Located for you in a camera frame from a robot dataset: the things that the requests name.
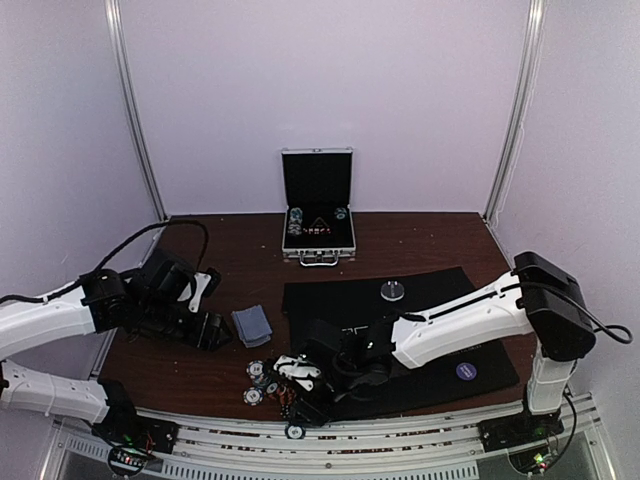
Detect grey playing card deck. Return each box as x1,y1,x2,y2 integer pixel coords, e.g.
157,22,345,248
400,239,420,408
231,305,273,348

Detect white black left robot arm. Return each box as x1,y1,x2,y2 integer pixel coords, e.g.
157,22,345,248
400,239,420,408
1,219,232,444

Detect stack of poker chips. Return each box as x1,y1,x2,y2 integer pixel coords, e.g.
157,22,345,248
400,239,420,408
246,360,267,386

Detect aluminium frame rail front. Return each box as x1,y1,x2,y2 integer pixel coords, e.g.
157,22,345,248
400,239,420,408
52,394,601,480

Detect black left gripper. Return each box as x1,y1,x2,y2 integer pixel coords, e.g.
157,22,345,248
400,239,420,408
136,297,233,352

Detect aluminium frame post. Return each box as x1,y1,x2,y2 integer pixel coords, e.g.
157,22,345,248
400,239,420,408
484,0,547,227
104,0,168,220

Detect black poker table mat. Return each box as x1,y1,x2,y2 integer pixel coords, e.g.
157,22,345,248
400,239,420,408
282,267,519,422

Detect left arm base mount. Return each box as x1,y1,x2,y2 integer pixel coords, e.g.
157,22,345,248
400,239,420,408
86,415,179,478

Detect black white chip on rail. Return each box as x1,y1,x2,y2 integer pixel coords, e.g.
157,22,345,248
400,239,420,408
285,424,306,440

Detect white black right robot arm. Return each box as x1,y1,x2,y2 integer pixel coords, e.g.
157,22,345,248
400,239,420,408
275,252,633,442

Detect white blue chip flat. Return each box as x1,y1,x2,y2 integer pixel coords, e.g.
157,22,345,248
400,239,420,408
243,387,264,406

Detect chips row in case left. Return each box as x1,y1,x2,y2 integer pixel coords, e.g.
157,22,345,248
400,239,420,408
287,207,303,236

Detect left aluminium frame post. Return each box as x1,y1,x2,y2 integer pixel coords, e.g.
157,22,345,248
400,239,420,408
104,0,168,220

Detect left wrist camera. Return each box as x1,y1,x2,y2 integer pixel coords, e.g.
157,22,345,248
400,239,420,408
188,268,222,313

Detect aluminium poker case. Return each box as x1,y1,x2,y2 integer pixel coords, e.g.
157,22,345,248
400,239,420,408
281,147,356,268

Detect purple small blind button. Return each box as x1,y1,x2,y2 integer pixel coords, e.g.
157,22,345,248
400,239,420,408
455,362,478,382

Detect right aluminium frame post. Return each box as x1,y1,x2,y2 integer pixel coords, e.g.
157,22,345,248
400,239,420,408
484,0,547,227

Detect chips in case right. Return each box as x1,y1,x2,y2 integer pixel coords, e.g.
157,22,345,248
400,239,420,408
334,207,349,221

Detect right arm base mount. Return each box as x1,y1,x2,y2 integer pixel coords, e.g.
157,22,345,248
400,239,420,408
478,412,565,476

